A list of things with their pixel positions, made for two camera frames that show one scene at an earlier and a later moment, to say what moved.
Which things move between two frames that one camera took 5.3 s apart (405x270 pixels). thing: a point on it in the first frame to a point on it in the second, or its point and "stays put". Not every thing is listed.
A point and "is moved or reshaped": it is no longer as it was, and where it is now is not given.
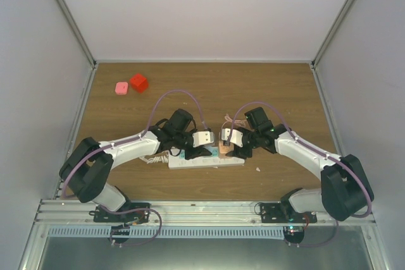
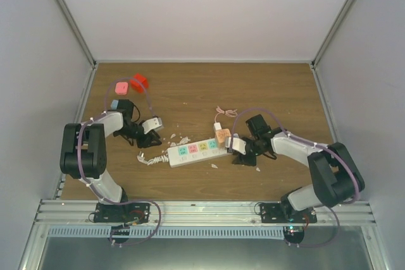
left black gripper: [200, 151] to [149, 138]
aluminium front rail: [180, 214] stays put
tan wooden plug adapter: [224, 149] to [221, 135]
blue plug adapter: [214, 150] to [114, 104]
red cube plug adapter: [139, 83] stays put
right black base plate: [274, 213] stays put
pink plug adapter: [121, 88] stays put
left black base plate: [100, 215] stays put
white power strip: [175, 162] is moved or reshaped
